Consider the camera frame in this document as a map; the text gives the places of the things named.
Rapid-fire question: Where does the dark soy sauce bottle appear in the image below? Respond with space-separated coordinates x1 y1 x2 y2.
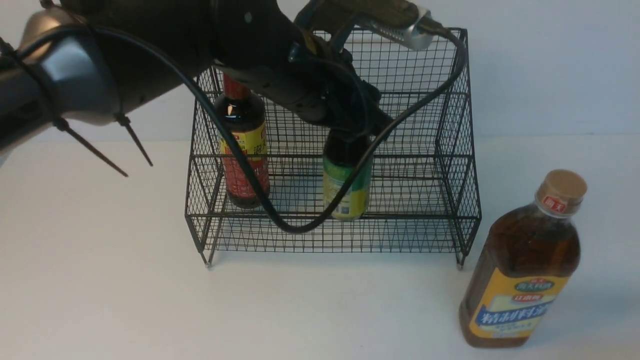
214 74 271 210

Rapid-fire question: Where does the large amber cooking wine bottle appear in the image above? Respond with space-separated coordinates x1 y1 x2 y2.
458 169 588 349

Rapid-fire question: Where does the black wire mesh rack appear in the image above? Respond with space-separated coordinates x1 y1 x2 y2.
185 29 482 269

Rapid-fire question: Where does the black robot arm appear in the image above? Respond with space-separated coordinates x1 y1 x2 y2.
1 0 392 153

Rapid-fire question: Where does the yellow-capped seasoning bottle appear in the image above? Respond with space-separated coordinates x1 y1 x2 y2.
322 129 374 222

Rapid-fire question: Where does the black cable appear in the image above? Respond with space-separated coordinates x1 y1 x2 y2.
0 20 468 235

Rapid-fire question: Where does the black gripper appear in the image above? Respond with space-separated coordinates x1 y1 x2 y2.
215 30 392 137

